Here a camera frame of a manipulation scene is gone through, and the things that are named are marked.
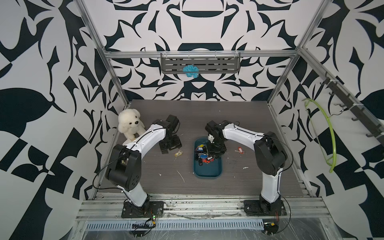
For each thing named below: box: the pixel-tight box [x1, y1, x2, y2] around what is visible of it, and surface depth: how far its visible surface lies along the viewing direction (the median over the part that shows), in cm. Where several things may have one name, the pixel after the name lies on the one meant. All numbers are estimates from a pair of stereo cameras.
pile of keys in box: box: [195, 144, 215, 166], surface depth 93 cm
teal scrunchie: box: [182, 64, 200, 78], surface depth 93 cm
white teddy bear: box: [118, 108, 146, 140], surface depth 90 cm
